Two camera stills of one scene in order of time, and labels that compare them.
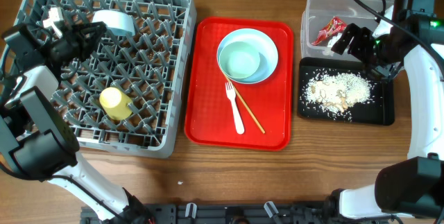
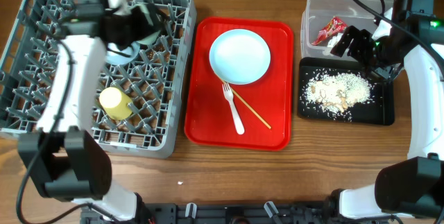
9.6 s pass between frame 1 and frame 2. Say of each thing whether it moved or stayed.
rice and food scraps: stayed
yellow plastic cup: stayed
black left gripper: moved
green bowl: moved
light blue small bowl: moved
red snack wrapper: stayed
